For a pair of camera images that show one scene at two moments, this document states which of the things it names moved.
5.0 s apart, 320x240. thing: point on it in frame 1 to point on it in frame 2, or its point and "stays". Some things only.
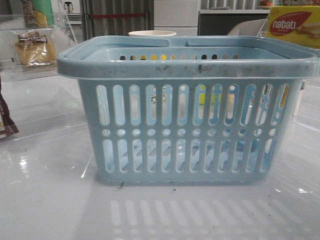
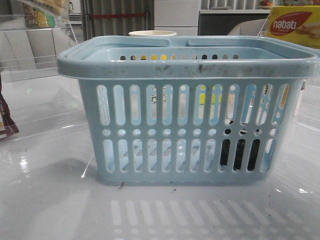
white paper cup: [152, 33] stays
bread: [33, 49] to [58, 9]
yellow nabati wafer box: [300, 24] stays
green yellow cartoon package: [38, 14] stays
